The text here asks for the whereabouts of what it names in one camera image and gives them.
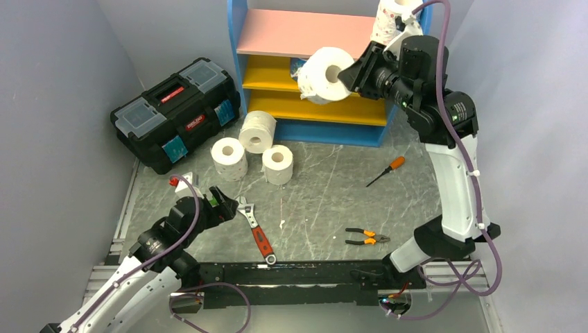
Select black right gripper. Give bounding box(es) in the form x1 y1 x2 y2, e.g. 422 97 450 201
338 40 418 112

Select white roll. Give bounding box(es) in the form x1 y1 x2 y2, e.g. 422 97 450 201
239 110 277 154
262 145 293 185
297 46 354 105
211 137 248 182

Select pink patterned paper towel roll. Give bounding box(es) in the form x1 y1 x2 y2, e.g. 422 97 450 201
370 0 423 46

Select blue roll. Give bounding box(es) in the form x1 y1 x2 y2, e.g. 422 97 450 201
289 58 307 81

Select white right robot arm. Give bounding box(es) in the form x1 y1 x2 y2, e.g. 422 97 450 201
338 35 501 288

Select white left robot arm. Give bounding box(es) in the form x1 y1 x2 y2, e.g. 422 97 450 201
42 187 240 332

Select blue shelf with coloured boards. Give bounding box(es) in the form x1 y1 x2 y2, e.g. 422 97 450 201
227 0 433 148

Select red adjustable wrench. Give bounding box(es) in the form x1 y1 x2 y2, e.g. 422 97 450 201
237 196 277 265

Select black plastic toolbox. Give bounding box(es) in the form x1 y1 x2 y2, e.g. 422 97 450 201
110 58 241 175

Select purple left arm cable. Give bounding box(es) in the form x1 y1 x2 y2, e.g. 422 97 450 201
69 173 252 333

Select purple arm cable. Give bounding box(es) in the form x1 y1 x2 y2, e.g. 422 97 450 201
380 0 503 322
69 173 252 333

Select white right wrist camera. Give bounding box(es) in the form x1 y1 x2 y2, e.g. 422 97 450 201
383 11 423 57

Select orange handled screwdriver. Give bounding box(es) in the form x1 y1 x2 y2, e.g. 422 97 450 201
366 156 406 187

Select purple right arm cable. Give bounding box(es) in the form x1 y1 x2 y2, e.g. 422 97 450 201
380 0 503 322

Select orange handled pliers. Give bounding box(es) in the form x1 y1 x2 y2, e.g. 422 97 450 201
345 228 390 246

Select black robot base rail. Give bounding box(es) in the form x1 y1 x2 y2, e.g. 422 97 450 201
181 259 426 309

